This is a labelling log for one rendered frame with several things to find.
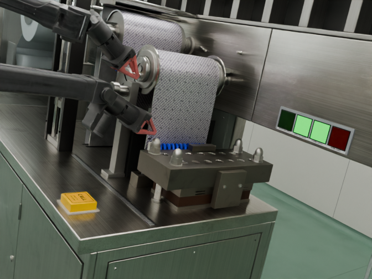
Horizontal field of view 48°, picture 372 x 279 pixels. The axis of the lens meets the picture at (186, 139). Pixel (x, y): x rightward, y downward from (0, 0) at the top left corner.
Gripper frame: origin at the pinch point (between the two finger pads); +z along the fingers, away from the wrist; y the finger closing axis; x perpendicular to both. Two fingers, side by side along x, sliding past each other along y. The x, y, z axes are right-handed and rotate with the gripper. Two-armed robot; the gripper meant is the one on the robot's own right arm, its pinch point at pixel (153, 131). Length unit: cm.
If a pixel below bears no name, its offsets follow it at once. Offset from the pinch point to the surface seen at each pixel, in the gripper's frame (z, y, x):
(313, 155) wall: 258, -119, 77
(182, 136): 10.4, 0.3, 4.1
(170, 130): 5.0, 0.3, 3.4
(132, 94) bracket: -8.9, -7.1, 5.8
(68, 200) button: -18.0, 10.9, -26.8
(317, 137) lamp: 21.5, 35.6, 22.8
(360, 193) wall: 265, -65, 64
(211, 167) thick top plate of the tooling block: 9.1, 19.9, 0.1
